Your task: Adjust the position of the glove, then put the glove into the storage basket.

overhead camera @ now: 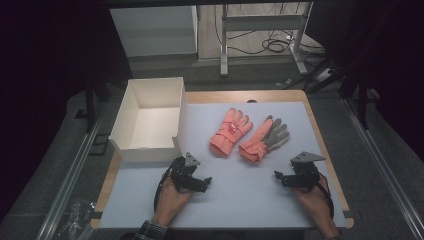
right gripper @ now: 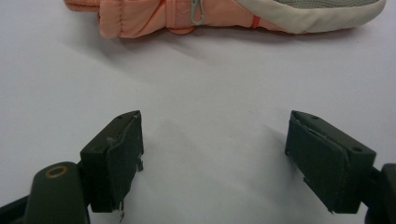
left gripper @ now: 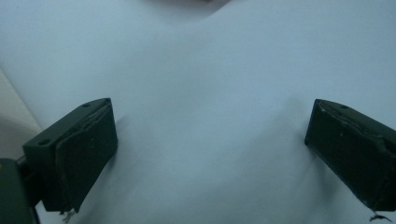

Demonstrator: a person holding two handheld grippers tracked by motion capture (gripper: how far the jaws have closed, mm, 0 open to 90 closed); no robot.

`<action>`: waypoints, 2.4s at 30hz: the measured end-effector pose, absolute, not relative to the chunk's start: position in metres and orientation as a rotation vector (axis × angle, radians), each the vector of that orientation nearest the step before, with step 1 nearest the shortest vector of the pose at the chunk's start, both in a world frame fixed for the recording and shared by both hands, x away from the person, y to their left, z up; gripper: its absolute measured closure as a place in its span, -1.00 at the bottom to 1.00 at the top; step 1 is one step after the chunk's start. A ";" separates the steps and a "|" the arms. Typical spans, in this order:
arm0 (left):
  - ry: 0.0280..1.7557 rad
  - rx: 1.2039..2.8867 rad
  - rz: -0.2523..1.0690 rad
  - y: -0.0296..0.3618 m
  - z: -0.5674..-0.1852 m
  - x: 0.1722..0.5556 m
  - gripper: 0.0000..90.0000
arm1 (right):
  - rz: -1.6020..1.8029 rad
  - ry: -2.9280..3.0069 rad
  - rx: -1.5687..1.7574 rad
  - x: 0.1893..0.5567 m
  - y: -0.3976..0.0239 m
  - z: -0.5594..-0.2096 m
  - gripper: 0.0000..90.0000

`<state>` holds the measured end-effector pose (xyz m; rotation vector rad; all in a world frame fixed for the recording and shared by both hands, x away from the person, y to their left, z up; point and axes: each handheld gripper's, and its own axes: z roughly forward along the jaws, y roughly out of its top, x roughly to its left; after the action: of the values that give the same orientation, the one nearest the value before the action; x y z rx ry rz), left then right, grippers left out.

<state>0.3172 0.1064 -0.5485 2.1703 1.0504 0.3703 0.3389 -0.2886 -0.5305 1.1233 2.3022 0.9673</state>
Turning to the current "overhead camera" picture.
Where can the black floor bracket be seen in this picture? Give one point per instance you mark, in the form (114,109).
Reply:
(99,143)

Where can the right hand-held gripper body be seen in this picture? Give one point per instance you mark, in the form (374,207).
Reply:
(306,171)

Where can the pink glove with grey palm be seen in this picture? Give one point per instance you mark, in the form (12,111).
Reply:
(263,141)

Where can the person's right hand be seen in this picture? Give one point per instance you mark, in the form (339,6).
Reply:
(311,205)

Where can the white cabinet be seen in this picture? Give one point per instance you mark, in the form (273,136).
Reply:
(156,31)

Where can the clear plastic bag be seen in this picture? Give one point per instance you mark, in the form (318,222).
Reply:
(77,218)

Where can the white power strip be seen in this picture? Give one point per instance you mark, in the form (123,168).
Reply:
(324,75)

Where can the white cardboard box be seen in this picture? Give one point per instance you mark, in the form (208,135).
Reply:
(156,121)

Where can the aluminium rail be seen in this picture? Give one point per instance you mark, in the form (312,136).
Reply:
(71,180)
(383,166)

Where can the black tape piece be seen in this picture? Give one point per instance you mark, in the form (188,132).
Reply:
(96,215)

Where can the black stand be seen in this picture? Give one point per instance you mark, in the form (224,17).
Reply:
(90,103)
(361,100)

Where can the pale blue table mat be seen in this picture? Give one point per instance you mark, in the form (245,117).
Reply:
(240,196)

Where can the pink glove with red patch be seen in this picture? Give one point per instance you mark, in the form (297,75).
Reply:
(230,133)

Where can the person's left hand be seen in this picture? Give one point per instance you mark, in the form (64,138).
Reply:
(170,203)

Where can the grey metal desk frame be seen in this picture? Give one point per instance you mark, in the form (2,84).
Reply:
(263,23)

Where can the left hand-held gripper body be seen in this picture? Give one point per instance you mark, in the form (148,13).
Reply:
(181,170)

